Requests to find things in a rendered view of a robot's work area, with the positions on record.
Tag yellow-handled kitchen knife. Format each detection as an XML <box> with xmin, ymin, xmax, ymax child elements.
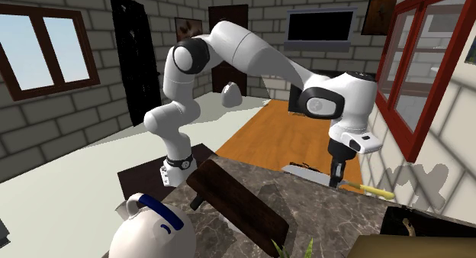
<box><xmin>281</xmin><ymin>163</ymin><xmax>396</xmax><ymax>201</ymax></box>

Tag white jug with blue handle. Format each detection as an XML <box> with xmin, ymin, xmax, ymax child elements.
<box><xmin>108</xmin><ymin>192</ymin><xmax>198</xmax><ymax>258</ymax></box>

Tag tan box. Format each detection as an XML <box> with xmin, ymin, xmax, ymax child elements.
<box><xmin>345</xmin><ymin>234</ymin><xmax>476</xmax><ymax>258</ymax></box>

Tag brown wall picture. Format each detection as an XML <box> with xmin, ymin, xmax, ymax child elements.
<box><xmin>361</xmin><ymin>0</ymin><xmax>398</xmax><ymax>37</ymax></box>

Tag brown-framed window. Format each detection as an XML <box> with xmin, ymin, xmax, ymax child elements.
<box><xmin>0</xmin><ymin>2</ymin><xmax>101</xmax><ymax>102</ymax></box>

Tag black box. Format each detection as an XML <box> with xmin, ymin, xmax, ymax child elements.
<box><xmin>379</xmin><ymin>205</ymin><xmax>476</xmax><ymax>238</ymax></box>

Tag black door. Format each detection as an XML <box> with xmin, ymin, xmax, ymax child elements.
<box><xmin>109</xmin><ymin>0</ymin><xmax>163</xmax><ymax>127</ymax></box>

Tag dark brown door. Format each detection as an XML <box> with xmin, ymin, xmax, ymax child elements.
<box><xmin>207</xmin><ymin>4</ymin><xmax>249</xmax><ymax>97</ymax></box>

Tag green plant leaves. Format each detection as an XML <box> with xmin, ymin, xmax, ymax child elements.
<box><xmin>271</xmin><ymin>237</ymin><xmax>314</xmax><ymax>258</ymax></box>

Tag dark robot stand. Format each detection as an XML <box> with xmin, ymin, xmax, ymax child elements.
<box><xmin>117</xmin><ymin>143</ymin><xmax>217</xmax><ymax>203</ymax></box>

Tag red-framed window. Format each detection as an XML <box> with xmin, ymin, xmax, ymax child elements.
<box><xmin>375</xmin><ymin>0</ymin><xmax>476</xmax><ymax>163</ymax></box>

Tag dark wooden cutting board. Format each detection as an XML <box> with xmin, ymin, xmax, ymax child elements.
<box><xmin>185</xmin><ymin>159</ymin><xmax>291</xmax><ymax>258</ymax></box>

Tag grey-framed wall television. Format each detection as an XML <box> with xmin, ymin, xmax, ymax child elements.
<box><xmin>284</xmin><ymin>7</ymin><xmax>359</xmax><ymax>53</ymax></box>

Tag white egg-shaped object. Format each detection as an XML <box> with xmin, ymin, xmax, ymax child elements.
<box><xmin>219</xmin><ymin>81</ymin><xmax>243</xmax><ymax>109</ymax></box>

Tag small dark wall picture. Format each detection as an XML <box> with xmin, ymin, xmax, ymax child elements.
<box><xmin>174</xmin><ymin>17</ymin><xmax>204</xmax><ymax>43</ymax></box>

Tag black cabinet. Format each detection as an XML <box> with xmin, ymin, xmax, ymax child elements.
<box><xmin>288</xmin><ymin>83</ymin><xmax>307</xmax><ymax>115</ymax></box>

